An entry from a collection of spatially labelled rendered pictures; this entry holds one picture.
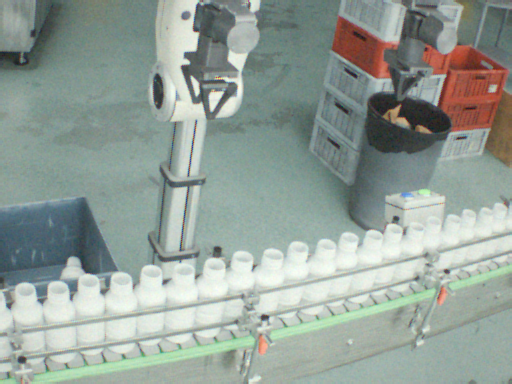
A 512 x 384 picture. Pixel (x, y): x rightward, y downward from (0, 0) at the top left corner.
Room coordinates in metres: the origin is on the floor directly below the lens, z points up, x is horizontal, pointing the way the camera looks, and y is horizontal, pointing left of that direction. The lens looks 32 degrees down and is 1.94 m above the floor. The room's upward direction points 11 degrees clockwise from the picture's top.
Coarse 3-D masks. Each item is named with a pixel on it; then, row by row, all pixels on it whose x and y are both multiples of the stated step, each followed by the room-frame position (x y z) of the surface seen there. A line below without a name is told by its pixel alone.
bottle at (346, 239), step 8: (344, 240) 1.16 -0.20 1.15; (352, 240) 1.16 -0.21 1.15; (336, 248) 1.15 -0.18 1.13; (344, 248) 1.13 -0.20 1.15; (352, 248) 1.13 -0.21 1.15; (336, 256) 1.13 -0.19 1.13; (344, 256) 1.13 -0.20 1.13; (352, 256) 1.14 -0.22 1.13; (336, 264) 1.12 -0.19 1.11; (344, 264) 1.12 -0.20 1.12; (352, 264) 1.13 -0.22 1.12; (336, 272) 1.12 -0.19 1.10; (336, 280) 1.12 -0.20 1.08; (344, 280) 1.12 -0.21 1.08; (336, 288) 1.12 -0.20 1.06; (344, 288) 1.13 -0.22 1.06; (328, 296) 1.12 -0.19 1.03; (336, 296) 1.12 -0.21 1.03; (328, 304) 1.12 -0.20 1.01; (336, 304) 1.12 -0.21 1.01
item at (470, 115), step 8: (440, 104) 3.84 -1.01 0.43; (448, 104) 3.86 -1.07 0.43; (456, 104) 3.91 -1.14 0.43; (464, 104) 3.97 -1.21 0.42; (472, 104) 4.02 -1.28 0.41; (480, 104) 4.07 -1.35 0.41; (488, 104) 4.12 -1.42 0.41; (496, 104) 4.16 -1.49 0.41; (448, 112) 3.88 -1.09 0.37; (456, 112) 3.93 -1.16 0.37; (464, 112) 3.98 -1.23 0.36; (472, 112) 4.03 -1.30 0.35; (480, 112) 4.08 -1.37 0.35; (488, 112) 4.13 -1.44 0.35; (456, 120) 3.95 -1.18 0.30; (464, 120) 3.99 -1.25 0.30; (472, 120) 4.05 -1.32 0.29; (480, 120) 4.09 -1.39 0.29; (488, 120) 4.15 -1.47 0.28; (456, 128) 3.95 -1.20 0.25; (464, 128) 4.00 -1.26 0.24; (472, 128) 4.05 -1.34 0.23
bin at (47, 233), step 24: (0, 216) 1.29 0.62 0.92; (24, 216) 1.33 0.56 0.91; (48, 216) 1.36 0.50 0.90; (72, 216) 1.40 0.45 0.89; (0, 240) 1.29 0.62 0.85; (24, 240) 1.33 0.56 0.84; (48, 240) 1.36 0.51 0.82; (72, 240) 1.40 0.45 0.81; (96, 240) 1.31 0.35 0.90; (0, 264) 1.29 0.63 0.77; (24, 264) 1.32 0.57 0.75; (48, 264) 1.36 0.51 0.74; (96, 264) 1.31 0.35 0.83; (72, 288) 1.10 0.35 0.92
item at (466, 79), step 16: (464, 48) 4.46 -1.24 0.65; (464, 64) 4.48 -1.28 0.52; (480, 64) 4.38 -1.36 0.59; (496, 64) 4.27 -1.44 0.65; (448, 80) 3.85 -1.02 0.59; (464, 80) 3.93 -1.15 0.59; (480, 80) 4.02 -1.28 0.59; (496, 80) 4.12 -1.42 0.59; (448, 96) 3.85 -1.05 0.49; (464, 96) 3.95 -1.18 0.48; (480, 96) 4.04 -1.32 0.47; (496, 96) 4.14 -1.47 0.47
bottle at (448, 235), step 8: (448, 216) 1.31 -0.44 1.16; (456, 216) 1.32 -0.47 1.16; (448, 224) 1.29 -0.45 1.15; (456, 224) 1.28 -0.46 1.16; (440, 232) 1.30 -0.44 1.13; (448, 232) 1.29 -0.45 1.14; (456, 232) 1.29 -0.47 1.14; (440, 240) 1.28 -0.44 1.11; (448, 240) 1.28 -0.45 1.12; (456, 240) 1.28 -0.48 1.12; (440, 248) 1.28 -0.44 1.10; (440, 256) 1.27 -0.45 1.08; (448, 256) 1.27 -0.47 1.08; (440, 264) 1.27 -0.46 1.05; (448, 264) 1.28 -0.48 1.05; (432, 280) 1.27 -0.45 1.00
